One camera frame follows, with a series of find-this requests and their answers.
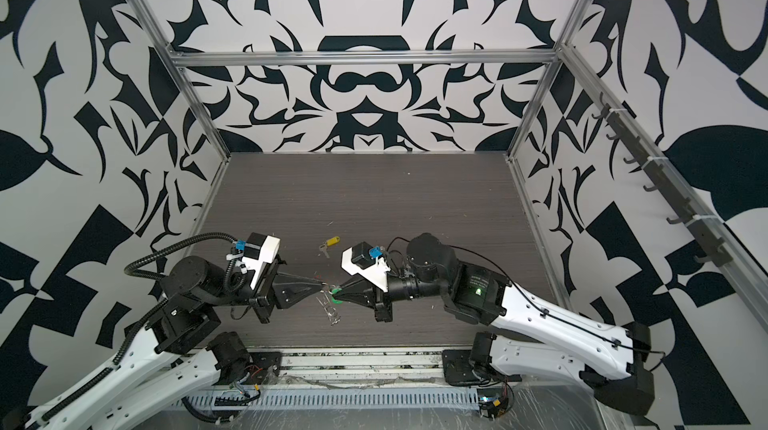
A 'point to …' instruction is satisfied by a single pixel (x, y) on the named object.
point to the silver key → (323, 248)
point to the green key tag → (334, 291)
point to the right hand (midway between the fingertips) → (338, 294)
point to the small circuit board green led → (493, 402)
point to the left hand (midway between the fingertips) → (322, 282)
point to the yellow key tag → (333, 241)
